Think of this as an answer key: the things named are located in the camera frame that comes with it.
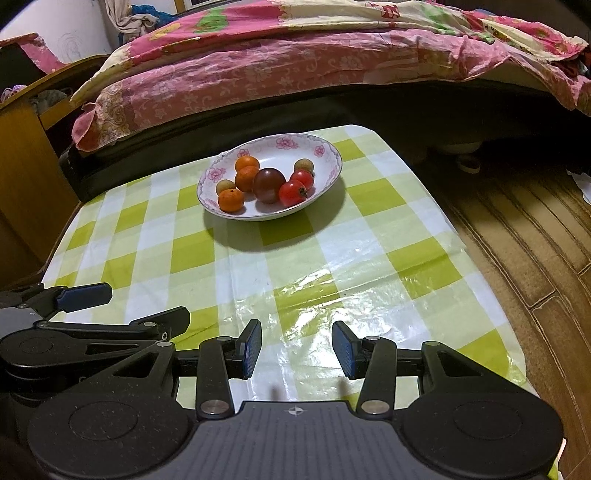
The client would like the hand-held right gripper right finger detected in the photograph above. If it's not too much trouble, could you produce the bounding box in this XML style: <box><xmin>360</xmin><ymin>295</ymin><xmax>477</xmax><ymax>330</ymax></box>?
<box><xmin>332</xmin><ymin>320</ymin><xmax>513</xmax><ymax>418</ymax></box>

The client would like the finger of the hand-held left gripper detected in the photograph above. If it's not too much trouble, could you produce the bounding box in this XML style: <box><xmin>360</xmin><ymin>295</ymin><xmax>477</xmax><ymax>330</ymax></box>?
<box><xmin>18</xmin><ymin>283</ymin><xmax>113</xmax><ymax>319</ymax></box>
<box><xmin>34</xmin><ymin>307</ymin><xmax>191</xmax><ymax>367</ymax></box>

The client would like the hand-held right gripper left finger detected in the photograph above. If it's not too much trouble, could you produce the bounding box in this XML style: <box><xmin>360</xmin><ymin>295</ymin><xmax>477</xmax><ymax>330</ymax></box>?
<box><xmin>88</xmin><ymin>319</ymin><xmax>262</xmax><ymax>420</ymax></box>

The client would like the white floral plate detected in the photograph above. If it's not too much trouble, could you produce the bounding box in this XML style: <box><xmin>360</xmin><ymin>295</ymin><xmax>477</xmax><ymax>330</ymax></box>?
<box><xmin>197</xmin><ymin>132</ymin><xmax>344</xmax><ymax>222</ymax></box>

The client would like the green checkered tablecloth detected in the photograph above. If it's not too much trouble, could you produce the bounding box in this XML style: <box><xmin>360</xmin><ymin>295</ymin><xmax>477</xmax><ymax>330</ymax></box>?
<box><xmin>41</xmin><ymin>124</ymin><xmax>529</xmax><ymax>416</ymax></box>

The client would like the wooden cabinet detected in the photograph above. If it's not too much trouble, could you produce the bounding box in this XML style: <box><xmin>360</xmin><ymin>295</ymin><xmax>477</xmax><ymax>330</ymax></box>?
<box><xmin>0</xmin><ymin>54</ymin><xmax>112</xmax><ymax>291</ymax></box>

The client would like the dark purple tomato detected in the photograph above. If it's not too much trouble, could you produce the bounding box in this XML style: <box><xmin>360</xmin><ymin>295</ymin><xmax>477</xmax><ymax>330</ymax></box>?
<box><xmin>252</xmin><ymin>168</ymin><xmax>286</xmax><ymax>204</ymax></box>

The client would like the black bed base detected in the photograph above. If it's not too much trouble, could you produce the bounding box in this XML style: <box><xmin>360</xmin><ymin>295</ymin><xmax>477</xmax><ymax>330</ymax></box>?
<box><xmin>58</xmin><ymin>76</ymin><xmax>591</xmax><ymax>204</ymax></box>

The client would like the grey cloth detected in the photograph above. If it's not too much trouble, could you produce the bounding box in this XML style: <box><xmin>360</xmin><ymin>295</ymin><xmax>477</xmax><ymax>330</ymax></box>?
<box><xmin>37</xmin><ymin>90</ymin><xmax>71</xmax><ymax>114</ymax></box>

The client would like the pink floral cloth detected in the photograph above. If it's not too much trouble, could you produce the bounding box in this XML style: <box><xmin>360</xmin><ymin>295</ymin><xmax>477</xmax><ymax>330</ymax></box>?
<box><xmin>0</xmin><ymin>32</ymin><xmax>63</xmax><ymax>77</ymax></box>

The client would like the white paper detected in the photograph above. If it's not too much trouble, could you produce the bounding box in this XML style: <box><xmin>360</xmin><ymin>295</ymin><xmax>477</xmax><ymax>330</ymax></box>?
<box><xmin>567</xmin><ymin>168</ymin><xmax>591</xmax><ymax>204</ymax></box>

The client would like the blue cloth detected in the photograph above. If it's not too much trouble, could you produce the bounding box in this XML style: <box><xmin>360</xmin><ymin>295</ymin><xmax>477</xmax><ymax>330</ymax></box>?
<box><xmin>131</xmin><ymin>4</ymin><xmax>178</xmax><ymax>28</ymax></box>

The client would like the pink floral blanket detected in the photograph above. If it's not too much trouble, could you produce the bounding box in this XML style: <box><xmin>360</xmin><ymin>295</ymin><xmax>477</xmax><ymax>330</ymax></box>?
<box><xmin>71</xmin><ymin>0</ymin><xmax>591</xmax><ymax>153</ymax></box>

